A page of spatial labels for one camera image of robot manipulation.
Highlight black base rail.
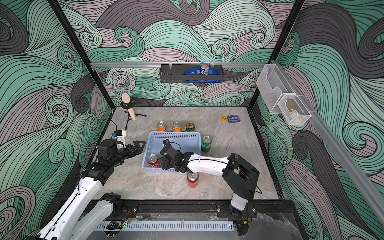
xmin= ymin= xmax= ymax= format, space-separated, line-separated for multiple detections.
xmin=122 ymin=200 xmax=299 ymax=219

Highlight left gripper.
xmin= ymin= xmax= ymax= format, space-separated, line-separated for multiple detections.
xmin=109 ymin=140 xmax=145 ymax=168

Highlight orange Fanta can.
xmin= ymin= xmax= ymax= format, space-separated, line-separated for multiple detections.
xmin=172 ymin=121 xmax=182 ymax=132
xmin=157 ymin=121 xmax=168 ymax=132

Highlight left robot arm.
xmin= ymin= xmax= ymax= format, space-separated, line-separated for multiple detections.
xmin=35 ymin=139 xmax=146 ymax=240

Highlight black wall shelf tray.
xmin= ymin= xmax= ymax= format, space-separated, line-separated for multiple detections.
xmin=160 ymin=64 xmax=224 ymax=84

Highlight large clear wall bin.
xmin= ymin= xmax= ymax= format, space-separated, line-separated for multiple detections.
xmin=257 ymin=64 xmax=289 ymax=114

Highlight small clear wall bin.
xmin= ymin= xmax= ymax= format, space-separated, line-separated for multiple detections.
xmin=278 ymin=94 xmax=311 ymax=127

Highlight light blue plastic basket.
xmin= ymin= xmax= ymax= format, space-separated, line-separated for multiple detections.
xmin=142 ymin=132 xmax=202 ymax=172

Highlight blue snack packet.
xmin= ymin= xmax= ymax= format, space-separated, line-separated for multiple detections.
xmin=184 ymin=63 xmax=222 ymax=83

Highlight beige microphone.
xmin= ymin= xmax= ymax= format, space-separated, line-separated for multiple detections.
xmin=121 ymin=94 xmax=136 ymax=121

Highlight green gold-top can back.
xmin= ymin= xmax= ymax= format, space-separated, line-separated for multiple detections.
xmin=186 ymin=122 xmax=195 ymax=132

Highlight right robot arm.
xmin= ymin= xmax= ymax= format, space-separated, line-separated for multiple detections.
xmin=160 ymin=139 xmax=260 ymax=212

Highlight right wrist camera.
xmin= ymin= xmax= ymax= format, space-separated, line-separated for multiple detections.
xmin=163 ymin=139 xmax=172 ymax=149

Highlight blue playing card box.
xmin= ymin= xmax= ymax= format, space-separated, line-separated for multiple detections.
xmin=227 ymin=115 xmax=241 ymax=123

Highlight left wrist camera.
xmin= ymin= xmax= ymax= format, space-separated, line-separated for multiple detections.
xmin=112 ymin=130 xmax=127 ymax=150

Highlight white perforated cable duct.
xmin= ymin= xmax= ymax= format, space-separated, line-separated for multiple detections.
xmin=95 ymin=221 xmax=235 ymax=232

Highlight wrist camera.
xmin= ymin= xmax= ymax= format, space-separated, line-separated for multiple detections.
xmin=112 ymin=130 xmax=127 ymax=150
xmin=163 ymin=139 xmax=172 ymax=149

